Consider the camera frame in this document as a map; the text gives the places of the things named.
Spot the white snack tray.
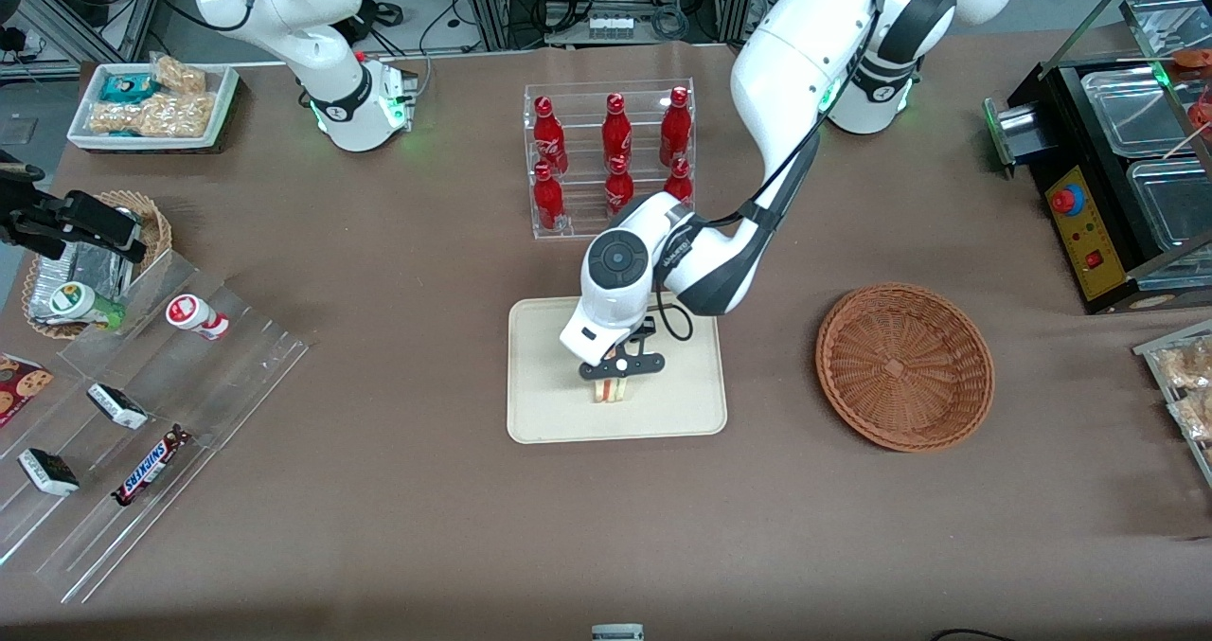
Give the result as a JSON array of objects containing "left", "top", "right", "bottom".
[{"left": 67, "top": 61, "right": 241, "bottom": 155}]

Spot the beige plastic tray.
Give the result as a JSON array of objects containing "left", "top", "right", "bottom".
[{"left": 507, "top": 294, "right": 729, "bottom": 446}]

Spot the round brown wicker basket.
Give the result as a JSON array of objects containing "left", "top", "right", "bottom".
[{"left": 815, "top": 283, "right": 996, "bottom": 454}]

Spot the snickers bar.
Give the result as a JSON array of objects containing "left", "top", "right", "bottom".
[{"left": 110, "top": 424, "right": 194, "bottom": 508}]

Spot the clear acrylic bottle rack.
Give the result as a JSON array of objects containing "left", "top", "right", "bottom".
[{"left": 523, "top": 79, "right": 698, "bottom": 240}]

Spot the black white chocolate bar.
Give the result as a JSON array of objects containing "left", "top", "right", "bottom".
[
  {"left": 86, "top": 382, "right": 151, "bottom": 432},
  {"left": 17, "top": 448, "right": 82, "bottom": 498}
]

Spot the red capped yoghurt bottle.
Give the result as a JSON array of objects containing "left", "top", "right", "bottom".
[{"left": 165, "top": 293, "right": 231, "bottom": 342}]

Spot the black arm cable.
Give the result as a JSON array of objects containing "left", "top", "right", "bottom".
[{"left": 651, "top": 120, "right": 827, "bottom": 342}]

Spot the long rice cracker bag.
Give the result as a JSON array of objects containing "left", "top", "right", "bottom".
[{"left": 89, "top": 92, "right": 218, "bottom": 139}]

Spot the steel food pan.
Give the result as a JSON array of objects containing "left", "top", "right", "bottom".
[
  {"left": 1126, "top": 157, "right": 1212, "bottom": 256},
  {"left": 1080, "top": 66, "right": 1192, "bottom": 160}
]

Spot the red cola bottle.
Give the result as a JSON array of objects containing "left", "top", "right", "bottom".
[
  {"left": 604, "top": 155, "right": 636, "bottom": 216},
  {"left": 532, "top": 162, "right": 566, "bottom": 231},
  {"left": 659, "top": 86, "right": 692, "bottom": 167},
  {"left": 532, "top": 96, "right": 569, "bottom": 176},
  {"left": 663, "top": 158, "right": 695, "bottom": 208},
  {"left": 601, "top": 93, "right": 633, "bottom": 164}
]

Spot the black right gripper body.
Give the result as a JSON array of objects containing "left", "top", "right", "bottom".
[{"left": 0, "top": 161, "right": 45, "bottom": 246}]

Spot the clear acrylic stepped display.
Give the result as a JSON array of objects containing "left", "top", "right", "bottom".
[{"left": 0, "top": 247, "right": 314, "bottom": 606}]

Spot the black food warmer yellow panel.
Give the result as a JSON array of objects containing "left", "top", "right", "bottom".
[{"left": 983, "top": 0, "right": 1212, "bottom": 317}]

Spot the small rice cracker bag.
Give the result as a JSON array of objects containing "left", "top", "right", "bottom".
[{"left": 152, "top": 53, "right": 207, "bottom": 95}]

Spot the clear bag of rice crackers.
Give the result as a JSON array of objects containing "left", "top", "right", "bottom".
[
  {"left": 1157, "top": 336, "right": 1212, "bottom": 393},
  {"left": 1172, "top": 391, "right": 1212, "bottom": 441}
]

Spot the silver foil package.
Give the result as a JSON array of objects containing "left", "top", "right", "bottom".
[{"left": 27, "top": 207, "right": 145, "bottom": 326}]

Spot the aluminium profile rail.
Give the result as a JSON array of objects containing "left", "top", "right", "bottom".
[{"left": 0, "top": 0, "right": 173, "bottom": 81}]

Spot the teal snack packet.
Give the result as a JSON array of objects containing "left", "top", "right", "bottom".
[{"left": 98, "top": 73, "right": 159, "bottom": 104}]

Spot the green capped yoghurt bottle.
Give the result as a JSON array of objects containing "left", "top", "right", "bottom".
[{"left": 48, "top": 280, "right": 126, "bottom": 330}]

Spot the chocolate chip cookie package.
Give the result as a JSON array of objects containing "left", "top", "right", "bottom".
[{"left": 0, "top": 351, "right": 55, "bottom": 430}]

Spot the small brown wicker basket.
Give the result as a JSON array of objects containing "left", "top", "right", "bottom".
[{"left": 21, "top": 190, "right": 174, "bottom": 341}]

